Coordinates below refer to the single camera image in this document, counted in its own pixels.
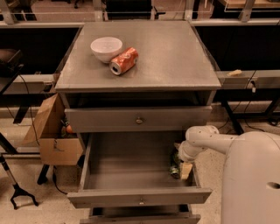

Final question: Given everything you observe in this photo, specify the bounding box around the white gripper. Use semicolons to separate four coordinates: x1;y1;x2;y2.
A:
174;141;207;179

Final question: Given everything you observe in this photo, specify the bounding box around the green soda can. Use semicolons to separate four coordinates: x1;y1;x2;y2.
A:
170;150;181;179

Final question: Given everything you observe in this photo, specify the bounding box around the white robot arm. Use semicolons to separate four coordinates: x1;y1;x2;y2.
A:
178;125;280;224

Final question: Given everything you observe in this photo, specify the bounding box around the top grey drawer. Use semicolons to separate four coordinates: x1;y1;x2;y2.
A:
65;106;212;133

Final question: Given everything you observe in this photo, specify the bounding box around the grey drawer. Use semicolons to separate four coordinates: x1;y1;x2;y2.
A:
80;205;201;224
65;106;212;133
67;131;212;208

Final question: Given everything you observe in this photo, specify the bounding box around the bottom grey drawer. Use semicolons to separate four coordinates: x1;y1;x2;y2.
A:
80;205;201;224

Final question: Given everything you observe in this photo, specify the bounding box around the middle grey drawer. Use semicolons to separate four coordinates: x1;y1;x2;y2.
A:
67;131;212;208

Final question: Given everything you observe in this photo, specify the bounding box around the grey drawer cabinet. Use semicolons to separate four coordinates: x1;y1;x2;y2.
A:
54;20;222;224

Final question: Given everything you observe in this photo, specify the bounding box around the orange soda can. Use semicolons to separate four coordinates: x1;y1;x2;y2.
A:
109;47;138;75

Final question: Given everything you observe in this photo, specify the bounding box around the yellow foam scrap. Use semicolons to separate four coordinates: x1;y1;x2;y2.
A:
227;69;242;77

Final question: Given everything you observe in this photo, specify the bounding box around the white ceramic bowl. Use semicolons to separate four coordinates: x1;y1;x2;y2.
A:
90;37;123;63

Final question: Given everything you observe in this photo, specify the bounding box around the open cardboard box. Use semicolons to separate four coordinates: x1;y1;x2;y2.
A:
22;94;83;165

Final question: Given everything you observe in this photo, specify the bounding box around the black tripod stand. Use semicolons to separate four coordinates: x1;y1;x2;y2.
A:
0;153;39;210

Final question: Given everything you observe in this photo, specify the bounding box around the black floor cable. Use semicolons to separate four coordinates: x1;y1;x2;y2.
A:
218;69;266;134

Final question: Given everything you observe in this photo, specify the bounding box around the black left cable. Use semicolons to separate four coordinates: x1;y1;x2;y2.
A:
5;74;68;196

